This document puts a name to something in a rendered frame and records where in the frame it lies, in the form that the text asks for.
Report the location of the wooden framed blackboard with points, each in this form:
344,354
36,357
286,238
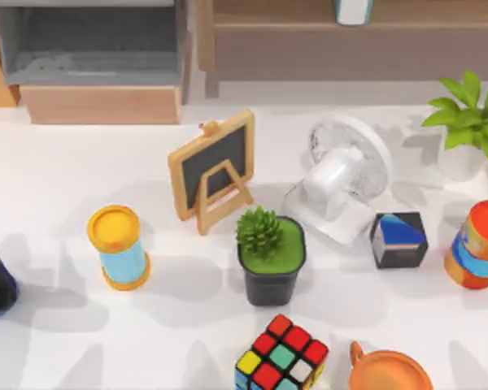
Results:
211,162

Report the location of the black pot with green plant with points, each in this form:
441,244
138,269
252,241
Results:
270,260

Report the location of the white desk fan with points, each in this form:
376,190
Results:
341,178

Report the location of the yellow and blue can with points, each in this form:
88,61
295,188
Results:
120,248

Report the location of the black and blue cube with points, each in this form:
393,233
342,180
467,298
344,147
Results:
398,239

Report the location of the multicoloured puzzle cube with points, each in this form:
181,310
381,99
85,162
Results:
282,357

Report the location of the pale wooden drawer front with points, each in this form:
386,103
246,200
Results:
99,103

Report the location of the wooden open shelf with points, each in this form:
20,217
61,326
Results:
349,44

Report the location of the white and blue cup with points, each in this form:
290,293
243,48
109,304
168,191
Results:
351,11

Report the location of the orange cup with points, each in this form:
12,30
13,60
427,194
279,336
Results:
386,371

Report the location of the white pot with leafy plant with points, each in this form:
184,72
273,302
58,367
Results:
467,130

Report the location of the orange and blue can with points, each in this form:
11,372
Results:
477,248

